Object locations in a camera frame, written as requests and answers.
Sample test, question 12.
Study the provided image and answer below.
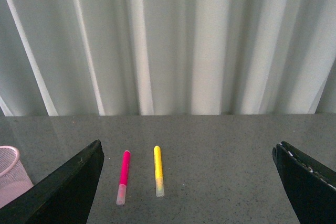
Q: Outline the white pleated curtain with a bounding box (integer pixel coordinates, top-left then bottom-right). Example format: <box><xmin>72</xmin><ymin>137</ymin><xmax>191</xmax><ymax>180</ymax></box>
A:
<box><xmin>1</xmin><ymin>0</ymin><xmax>335</xmax><ymax>116</ymax></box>

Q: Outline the pink marker pen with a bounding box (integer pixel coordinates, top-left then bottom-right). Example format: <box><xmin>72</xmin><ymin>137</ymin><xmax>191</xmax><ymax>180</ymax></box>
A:
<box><xmin>116</xmin><ymin>150</ymin><xmax>131</xmax><ymax>206</ymax></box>

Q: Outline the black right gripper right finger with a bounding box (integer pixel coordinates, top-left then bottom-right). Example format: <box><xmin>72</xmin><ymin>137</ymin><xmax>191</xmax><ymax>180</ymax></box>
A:
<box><xmin>272</xmin><ymin>141</ymin><xmax>335</xmax><ymax>223</ymax></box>

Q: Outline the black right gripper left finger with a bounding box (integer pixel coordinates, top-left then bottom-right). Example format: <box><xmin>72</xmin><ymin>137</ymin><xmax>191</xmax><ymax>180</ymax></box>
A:
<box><xmin>1</xmin><ymin>140</ymin><xmax>104</xmax><ymax>223</ymax></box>

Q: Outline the yellow marker pen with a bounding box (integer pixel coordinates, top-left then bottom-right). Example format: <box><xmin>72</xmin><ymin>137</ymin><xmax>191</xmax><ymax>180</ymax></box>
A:
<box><xmin>153</xmin><ymin>146</ymin><xmax>164</xmax><ymax>197</ymax></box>

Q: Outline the pink mesh pen cup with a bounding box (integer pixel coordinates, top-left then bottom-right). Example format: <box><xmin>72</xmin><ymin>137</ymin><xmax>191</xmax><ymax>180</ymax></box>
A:
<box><xmin>1</xmin><ymin>146</ymin><xmax>34</xmax><ymax>208</ymax></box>

